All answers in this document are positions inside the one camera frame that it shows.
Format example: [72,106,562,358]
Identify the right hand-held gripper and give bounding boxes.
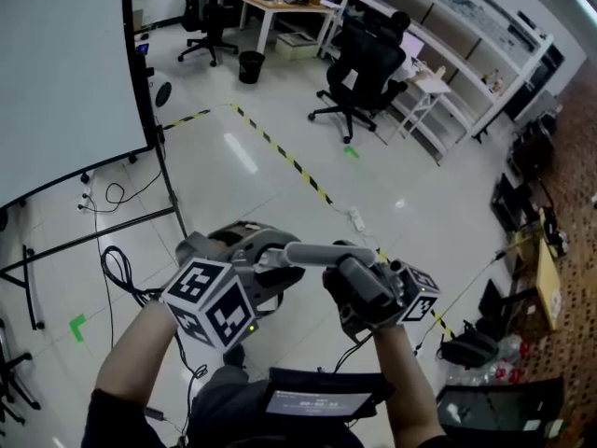
[322,239,441,343]

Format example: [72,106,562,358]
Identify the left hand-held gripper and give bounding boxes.
[160,220,308,354]

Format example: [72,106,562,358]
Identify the person's right forearm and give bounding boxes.
[372,324,447,448]

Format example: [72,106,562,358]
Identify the person's left forearm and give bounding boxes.
[95,299,181,405]

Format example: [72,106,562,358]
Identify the person's left hand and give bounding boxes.
[207,221,265,251]

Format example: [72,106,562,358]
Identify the person's left shoe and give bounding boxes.
[222,345,247,369]

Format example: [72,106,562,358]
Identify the yellow-black hazard floor tape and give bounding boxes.
[160,103,456,340]

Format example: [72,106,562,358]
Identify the black backpack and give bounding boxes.
[436,319,500,369]

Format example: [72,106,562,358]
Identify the chest-mounted screen unit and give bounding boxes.
[263,366,396,419]

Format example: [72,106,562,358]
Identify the person's legs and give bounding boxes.
[188,366,271,448]

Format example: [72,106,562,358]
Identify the pile of clear plastic bottles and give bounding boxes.
[447,333,537,386]

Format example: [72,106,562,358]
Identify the yellow wooden table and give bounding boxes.
[506,229,568,333]

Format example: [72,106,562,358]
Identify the small white folding table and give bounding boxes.
[386,65,452,147]

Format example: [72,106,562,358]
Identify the black mesh bin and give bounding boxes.
[238,49,267,85]

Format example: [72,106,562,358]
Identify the black mesh office chair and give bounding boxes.
[307,16,408,145]

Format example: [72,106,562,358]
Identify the white device with black disc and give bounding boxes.
[147,68,173,108]

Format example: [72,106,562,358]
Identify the black glass-front cabinet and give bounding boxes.
[436,375,568,448]

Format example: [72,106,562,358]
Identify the green corner floor tape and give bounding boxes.
[68,313,88,343]

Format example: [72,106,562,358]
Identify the black equipment rack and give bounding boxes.
[507,109,561,176]

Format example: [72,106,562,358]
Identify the white storage crate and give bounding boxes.
[274,32,319,62]

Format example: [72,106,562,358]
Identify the person's dark shirt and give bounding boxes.
[86,366,449,448]

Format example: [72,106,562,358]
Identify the white metal shelving unit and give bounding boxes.
[321,0,556,165]

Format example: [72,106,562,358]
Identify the black desk chair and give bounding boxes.
[176,0,240,68]

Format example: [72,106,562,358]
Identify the wooden desk with white legs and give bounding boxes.
[217,0,338,58]

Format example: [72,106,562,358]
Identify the tall black cabinet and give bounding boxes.
[502,44,566,121]

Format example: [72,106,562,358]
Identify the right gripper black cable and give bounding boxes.
[333,333,374,372]

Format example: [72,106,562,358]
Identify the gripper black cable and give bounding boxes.
[100,245,209,438]
[333,333,374,372]

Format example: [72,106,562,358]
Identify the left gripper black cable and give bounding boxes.
[100,245,209,438]

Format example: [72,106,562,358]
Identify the looped black cable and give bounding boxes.
[104,154,165,205]

